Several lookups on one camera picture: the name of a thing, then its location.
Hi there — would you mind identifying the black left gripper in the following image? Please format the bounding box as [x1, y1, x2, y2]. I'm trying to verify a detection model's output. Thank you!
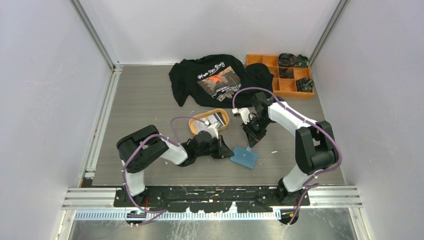
[196, 135, 234, 160]

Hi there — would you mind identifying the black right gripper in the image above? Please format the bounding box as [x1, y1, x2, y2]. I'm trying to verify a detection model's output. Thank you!
[241, 115, 272, 148]

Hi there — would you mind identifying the blue leather card holder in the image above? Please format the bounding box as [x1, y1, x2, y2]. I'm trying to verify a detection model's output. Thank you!
[229, 146, 258, 170]

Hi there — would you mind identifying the yellow oval tray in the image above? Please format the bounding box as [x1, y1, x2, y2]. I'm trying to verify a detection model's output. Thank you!
[188, 108, 230, 135]

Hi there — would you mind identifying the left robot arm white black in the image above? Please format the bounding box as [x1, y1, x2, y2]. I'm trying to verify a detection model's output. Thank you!
[116, 124, 235, 207]

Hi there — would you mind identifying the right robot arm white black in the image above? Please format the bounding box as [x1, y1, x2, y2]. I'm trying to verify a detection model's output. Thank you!
[232, 92, 342, 206]

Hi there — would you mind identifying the silver vip card in tray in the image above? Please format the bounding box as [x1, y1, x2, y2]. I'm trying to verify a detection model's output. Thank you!
[191, 120, 208, 134]

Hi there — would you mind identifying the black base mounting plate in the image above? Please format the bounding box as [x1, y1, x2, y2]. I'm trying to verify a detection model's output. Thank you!
[133, 185, 310, 213]

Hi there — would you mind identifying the orange wooden compartment tray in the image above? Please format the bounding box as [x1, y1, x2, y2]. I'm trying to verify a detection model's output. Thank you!
[246, 54, 315, 99]

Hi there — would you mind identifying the dark sock middle compartment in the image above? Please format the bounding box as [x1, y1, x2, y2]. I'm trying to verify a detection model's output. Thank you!
[278, 67, 295, 79]

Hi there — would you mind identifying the black printed t-shirt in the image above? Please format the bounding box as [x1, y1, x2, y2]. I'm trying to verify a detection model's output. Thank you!
[168, 54, 274, 109]

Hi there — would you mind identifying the green patterned sock lower right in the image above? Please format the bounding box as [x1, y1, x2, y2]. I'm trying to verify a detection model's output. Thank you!
[295, 77, 315, 93]

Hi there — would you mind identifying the dark rolled sock top left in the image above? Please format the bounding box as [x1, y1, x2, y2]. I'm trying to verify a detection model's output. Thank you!
[277, 53, 298, 67]

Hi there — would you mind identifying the green rolled sock top right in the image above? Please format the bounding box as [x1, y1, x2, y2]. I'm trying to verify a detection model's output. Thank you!
[294, 54, 310, 68]

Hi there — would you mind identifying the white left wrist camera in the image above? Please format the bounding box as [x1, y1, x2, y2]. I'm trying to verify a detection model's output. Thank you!
[206, 122, 222, 138]

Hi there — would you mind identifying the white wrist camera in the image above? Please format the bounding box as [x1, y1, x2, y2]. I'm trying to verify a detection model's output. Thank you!
[206, 122, 222, 138]
[232, 107, 251, 124]

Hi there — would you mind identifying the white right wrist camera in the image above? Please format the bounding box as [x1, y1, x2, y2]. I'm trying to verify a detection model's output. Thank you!
[232, 107, 251, 124]

